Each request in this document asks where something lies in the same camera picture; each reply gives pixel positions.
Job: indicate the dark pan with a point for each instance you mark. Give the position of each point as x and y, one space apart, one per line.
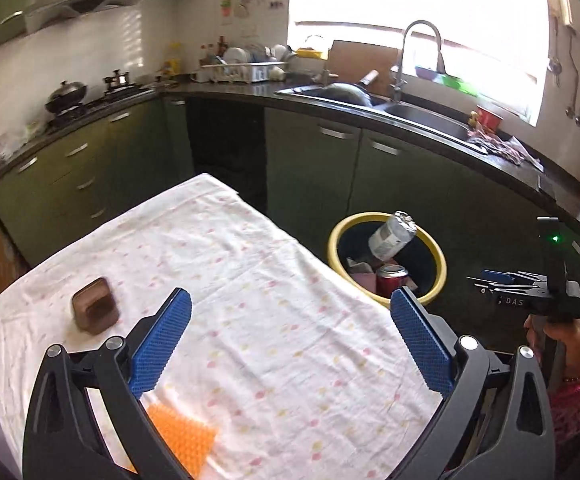
347 92

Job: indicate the black wok with lid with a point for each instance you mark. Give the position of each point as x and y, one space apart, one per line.
65 95

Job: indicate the red container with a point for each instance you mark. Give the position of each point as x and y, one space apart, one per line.
490 120

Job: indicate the green tray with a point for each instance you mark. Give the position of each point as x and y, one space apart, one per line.
450 82

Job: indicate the steel range hood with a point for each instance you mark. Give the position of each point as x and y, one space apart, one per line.
100 0

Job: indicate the green upper cabinets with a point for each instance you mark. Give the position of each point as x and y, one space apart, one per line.
0 5

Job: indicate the steel sink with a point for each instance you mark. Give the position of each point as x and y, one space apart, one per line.
420 115

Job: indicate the yellow bottle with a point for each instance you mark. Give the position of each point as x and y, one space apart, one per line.
174 62

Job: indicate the person's right hand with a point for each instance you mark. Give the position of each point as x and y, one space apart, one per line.
576 350

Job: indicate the orange spiky brush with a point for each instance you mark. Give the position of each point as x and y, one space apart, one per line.
180 430

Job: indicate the small brown box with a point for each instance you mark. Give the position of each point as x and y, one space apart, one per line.
95 305

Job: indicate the black gas stove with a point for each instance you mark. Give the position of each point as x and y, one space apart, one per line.
105 102

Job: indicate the brown cutting board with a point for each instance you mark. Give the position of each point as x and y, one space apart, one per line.
355 60

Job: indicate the metal pot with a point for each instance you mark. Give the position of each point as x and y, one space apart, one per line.
116 81

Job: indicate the row of hanging utensils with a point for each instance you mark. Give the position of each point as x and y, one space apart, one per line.
577 85

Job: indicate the pink patterned cloth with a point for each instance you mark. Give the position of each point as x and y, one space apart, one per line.
505 147

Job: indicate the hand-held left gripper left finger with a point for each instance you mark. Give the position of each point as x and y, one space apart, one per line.
162 345

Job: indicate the red drink can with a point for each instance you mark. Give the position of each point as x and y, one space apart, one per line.
391 282

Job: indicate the chrome kitchen faucet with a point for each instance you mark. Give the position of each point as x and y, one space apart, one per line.
420 25

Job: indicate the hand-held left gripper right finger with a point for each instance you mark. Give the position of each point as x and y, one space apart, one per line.
420 340

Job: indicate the white dotted tablecloth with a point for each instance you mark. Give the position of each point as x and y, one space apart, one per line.
245 310

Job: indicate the yellow rimmed trash bin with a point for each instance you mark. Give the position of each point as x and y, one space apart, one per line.
422 260

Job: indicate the green kitchen cabinets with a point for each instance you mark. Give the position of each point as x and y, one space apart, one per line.
315 170

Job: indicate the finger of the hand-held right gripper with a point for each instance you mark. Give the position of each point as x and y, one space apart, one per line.
490 287
495 276

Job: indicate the white dish rack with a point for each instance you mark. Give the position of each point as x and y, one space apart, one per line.
247 71

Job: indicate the black built-in appliance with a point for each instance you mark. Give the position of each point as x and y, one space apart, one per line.
225 150

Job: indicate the clear plastic bag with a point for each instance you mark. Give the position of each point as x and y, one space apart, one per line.
15 142

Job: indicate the clear plastic bottle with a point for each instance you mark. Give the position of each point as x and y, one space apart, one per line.
390 240

